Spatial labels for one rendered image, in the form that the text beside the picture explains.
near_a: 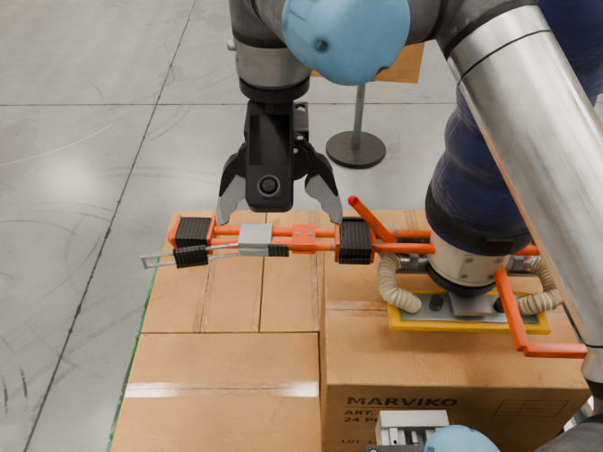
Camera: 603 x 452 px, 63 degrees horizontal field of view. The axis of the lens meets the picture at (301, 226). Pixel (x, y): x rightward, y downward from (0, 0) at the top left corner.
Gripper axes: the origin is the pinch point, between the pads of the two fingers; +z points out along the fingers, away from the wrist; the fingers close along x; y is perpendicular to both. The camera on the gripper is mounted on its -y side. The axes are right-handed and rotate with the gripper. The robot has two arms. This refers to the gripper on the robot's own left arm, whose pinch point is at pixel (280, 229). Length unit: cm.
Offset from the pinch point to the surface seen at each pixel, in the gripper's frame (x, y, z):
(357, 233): -15.0, 30.4, 32.4
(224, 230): 14.0, 32.5, 33.5
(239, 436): 15, 13, 98
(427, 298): -31, 22, 45
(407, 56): -60, 200, 75
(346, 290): -15, 34, 58
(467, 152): -30.3, 22.9, 5.2
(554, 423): -65, 7, 76
